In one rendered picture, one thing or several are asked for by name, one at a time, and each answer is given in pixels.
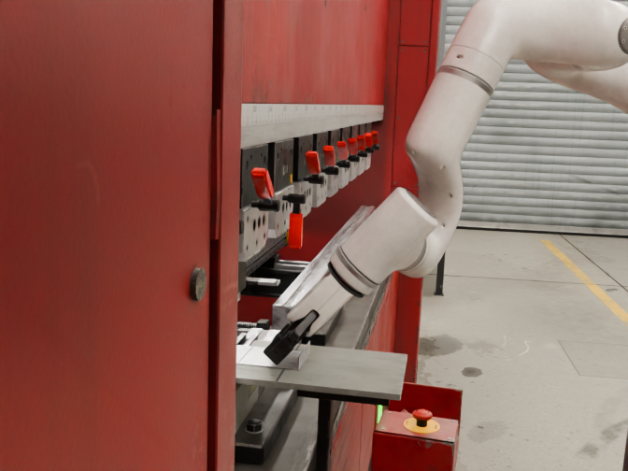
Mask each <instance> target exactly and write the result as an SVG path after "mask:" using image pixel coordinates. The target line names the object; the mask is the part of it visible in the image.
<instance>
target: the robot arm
mask: <svg viewBox="0 0 628 471"><path fill-rule="evenodd" d="M509 60H524V61H525V62H526V64H527V65H528V66H529V67H530V68H531V69H532V70H534V71H535V72H536V73H537V74H538V75H540V76H542V77H543V78H545V79H548V80H550V81H553V82H555V83H557V84H559V85H562V86H565V87H566V88H569V89H572V90H575V91H578V92H581V93H585V94H587V95H590V96H592V97H595V98H597V99H600V100H602V101H605V102H607V103H609V104H610V105H612V106H614V107H616V108H618V109H619V110H621V111H622V112H624V113H625V114H627V115H628V7H627V6H625V5H622V4H620V3H617V2H614V1H610V0H478V1H477V2H476V3H475V4H474V5H473V6H472V8H471V9H470V10H469V12H468V13H467V15H466V16H465V18H464V20H463V22H462V24H461V26H460V28H459V30H458V32H457V34H456V36H455V37H454V39H453V41H452V43H451V45H450V48H449V50H448V52H447V54H446V56H445V58H444V60H443V62H442V64H441V66H440V67H439V69H438V71H437V73H436V75H435V78H434V80H433V82H432V84H431V86H430V88H429V91H428V93H427V94H426V96H425V98H424V100H423V102H422V104H421V107H420V109H419V111H418V113H417V115H416V117H415V119H414V121H413V122H412V124H411V126H410V129H409V131H408V133H407V139H406V144H405V146H406V151H407V155H408V157H409V159H410V161H411V162H412V164H413V166H414V168H415V171H416V174H417V178H418V183H419V196H418V197H417V196H415V195H414V194H413V193H411V192H410V191H408V190H407V189H405V188H402V187H397V188H396V189H395V190H394V191H393V192H392V193H391V194H390V195H389V196H388V197H387V198H386V199H385V200H384V201H383V202H382V204H381V205H380V206H379V207H378V208H377V209H376V210H375V211H374V212H373V213H372V214H371V215H370V216H369V217H368V218H367V219H366V220H365V221H364V222H363V223H362V224H361V225H360V226H359V227H358V228H357V230H356V231H355V232H354V233H353V234H352V235H351V236H350V237H349V238H348V239H347V240H346V241H345V242H344V243H343V244H342V245H341V246H340V247H339V248H338V249H337V250H336V251H335V252H334V253H333V254H332V255H331V257H330V262H329V263H328V264H327V266H328V269H329V272H328V273H327V274H326V275H324V276H323V277H322V278H321V279H320V280H319V281H318V282H317V283H316V284H315V285H314V286H313V287H312V288H311V289H310V291H309V292H308V293H307V294H306V295H305V296H304V297H303V298H302V299H301V300H300V301H299V302H298V303H297V304H296V305H295V306H294V307H293V308H292V310H291V311H290V312H289V314H288V315H287V319H288V320H291V322H290V323H287V324H286V325H285V326H284V327H283V328H282V329H281V330H280V331H279V332H278V333H277V334H276V335H275V336H274V337H273V339H272V340H273V341H272V342H271V343H270V344H269V345H268V346H267V347H266V348H265V349H264V354H265V355H266V356H267V357H268V358H269V359H270V360H271V361H272V362H273V363H274V364H276V365H278V364H279V363H280V362H281V361H282V360H283V359H284V358H285V357H286V356H287V355H288V354H289V353H290V352H291V351H292V350H293V349H294V347H295V345H296V344H297V343H298V342H299V341H300V340H301V339H302V338H303V337H304V336H312V335H313V334H314V333H316V332H317V331H318V330H319V329H320V328H321V327H322V326H323V325H324V324H325V323H326V322H328V321H329V320H330V319H331V318H332V317H333V316H334V315H335V314H336V313H337V311H338V310H339V309H340V308H342V307H343V306H344V305H345V304H346V303H347V302H348V301H349V300H350V299H351V297H352V296H353V295H354V296H356V297H359V298H363V297H364V295H369V294H370V293H371V292H373V291H374V290H375V289H376V288H377V286H378V285H379V284H380V283H381V282H382V281H383V280H384V279H385V278H386V277H388V276H389V275H390V274H391V273H392V272H393V271H395V270H396V271H398V272H400V273H401V274H403V275H405V276H408V277H411V278H422V277H425V276H427V275H428V274H429V273H431V272H432V271H433V270H434V269H435V267H436V266H437V264H438V263H439V261H440V259H441V258H442V256H443V254H444V252H445V250H446V249H447V246H448V244H449V242H450V240H451V238H452V236H453V234H454V231H455V229H456V227H457V224H458V221H459V219H460V216H461V212H462V206H463V198H464V190H463V179H462V172H461V158H462V154H463V152H464V148H465V146H466V144H467V142H468V140H469V138H470V136H471V135H472V134H473V132H474V130H475V128H476V126H477V124H478V121H479V119H480V117H481V115H482V113H483V111H484V110H485V108H486V106H487V105H488V103H489V101H490V99H491V97H492V94H493V92H494V90H495V88H496V86H497V84H498V82H499V80H500V78H501V77H502V75H503V73H504V71H505V69H506V67H507V64H508V62H509Z"/></svg>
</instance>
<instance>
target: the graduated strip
mask: <svg viewBox="0 0 628 471"><path fill-rule="evenodd" d="M383 112H384V106H375V105H299V104H242V108H241V127H246V126H255V125H265V124H274V123H284V122H293V121H311V120H320V119H330V118H339V117H348V116H358V115H367V114H377V113H383Z"/></svg>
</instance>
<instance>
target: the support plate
mask: <svg viewBox="0 0 628 471"><path fill-rule="evenodd" d="M271 342H272V341H263V340H254V341H253V342H252V344H251V346H252V347H261V348H266V347H267V346H268V345H269V344H270V343H271ZM406 367H407V354H401V353H391V352H381V351H372V350H352V349H342V348H332V347H322V346H312V345H310V353H309V355H308V356H307V358H306V360H305V362H304V363H303V365H302V366H301V368H300V369H299V371H295V370H287V369H285V371H284V372H283V374H282V375H281V377H280V379H279V380H278V381H276V379H277V378H278V375H279V374H280V372H281V371H282V369H278V368H269V367H260V366H252V365H243V364H237V365H236V383H237V384H246V385H255V386H265V387H273V388H282V389H291V390H300V391H309V392H318V393H335V394H344V395H353V396H362V397H371V398H380V399H389V400H398V401H400V400H401V394H402V390H403V384H404V378H405V373H406Z"/></svg>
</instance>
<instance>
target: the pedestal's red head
mask: <svg viewBox="0 0 628 471"><path fill-rule="evenodd" d="M462 398H463V390H458V389H452V388H444V387H436V386H429V385H422V384H415V383H407V382H404V384H403V390H402V394H401V400H400V401H398V400H390V403H389V405H388V410H383V412H382V415H381V417H380V419H379V422H378V425H377V418H378V405H374V406H376V408H375V425H374V430H373V437H372V455H371V471H455V469H456V464H457V457H458V449H459V437H458V435H459V434H460V422H461V410H462ZM416 409H426V410H428V411H430V412H432V415H433V417H432V418H431V420H433V421H436V422H437V423H438V424H439V426H440V428H439V430H438V431H436V432H434V433H430V434H422V433H416V432H412V431H410V430H408V429H407V428H406V427H405V426H404V421H405V420H407V419H410V418H413V416H412V413H413V411H414V410H416Z"/></svg>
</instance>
